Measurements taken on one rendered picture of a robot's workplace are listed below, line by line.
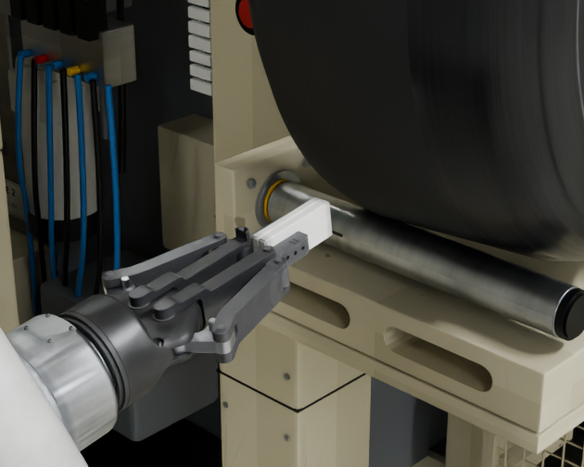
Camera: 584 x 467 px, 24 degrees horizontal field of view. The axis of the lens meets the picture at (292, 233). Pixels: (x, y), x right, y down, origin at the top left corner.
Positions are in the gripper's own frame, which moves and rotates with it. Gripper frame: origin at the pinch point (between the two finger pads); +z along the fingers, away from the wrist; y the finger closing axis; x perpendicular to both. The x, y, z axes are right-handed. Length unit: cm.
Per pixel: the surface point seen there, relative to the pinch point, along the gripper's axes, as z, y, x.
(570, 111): 16.5, -13.3, -6.8
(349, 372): 29, 24, 41
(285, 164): 21.0, 22.0, 9.9
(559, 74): 15.2, -13.2, -10.2
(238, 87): 25.8, 32.9, 6.3
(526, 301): 17.2, -8.7, 12.1
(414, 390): 13.4, 0.6, 23.1
